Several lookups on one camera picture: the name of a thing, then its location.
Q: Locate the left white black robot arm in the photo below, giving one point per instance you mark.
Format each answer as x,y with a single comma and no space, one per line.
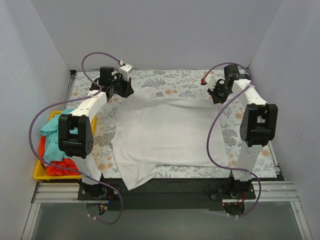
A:
75,135

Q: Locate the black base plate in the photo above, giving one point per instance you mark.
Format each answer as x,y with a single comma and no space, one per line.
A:
169,194

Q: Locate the teal t shirt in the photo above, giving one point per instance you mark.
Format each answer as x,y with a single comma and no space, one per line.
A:
50,132

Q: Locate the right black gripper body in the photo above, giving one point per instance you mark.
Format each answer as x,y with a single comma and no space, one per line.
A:
218,92

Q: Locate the yellow plastic bin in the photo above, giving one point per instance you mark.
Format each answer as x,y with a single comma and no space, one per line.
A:
45,173

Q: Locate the aluminium frame rail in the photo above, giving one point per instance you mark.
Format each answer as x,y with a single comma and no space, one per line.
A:
271,191

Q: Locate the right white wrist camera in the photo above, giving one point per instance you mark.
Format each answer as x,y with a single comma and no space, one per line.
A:
209,81

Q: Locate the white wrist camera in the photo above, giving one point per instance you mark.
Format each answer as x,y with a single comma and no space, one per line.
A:
125,70
209,81

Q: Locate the white t shirt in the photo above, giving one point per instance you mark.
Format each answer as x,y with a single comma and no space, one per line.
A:
153,131

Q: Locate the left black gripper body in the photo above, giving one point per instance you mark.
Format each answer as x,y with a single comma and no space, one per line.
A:
124,88

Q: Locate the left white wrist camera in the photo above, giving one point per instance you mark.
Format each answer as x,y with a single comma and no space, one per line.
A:
125,70

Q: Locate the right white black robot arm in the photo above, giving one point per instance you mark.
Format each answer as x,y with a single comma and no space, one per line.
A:
257,128

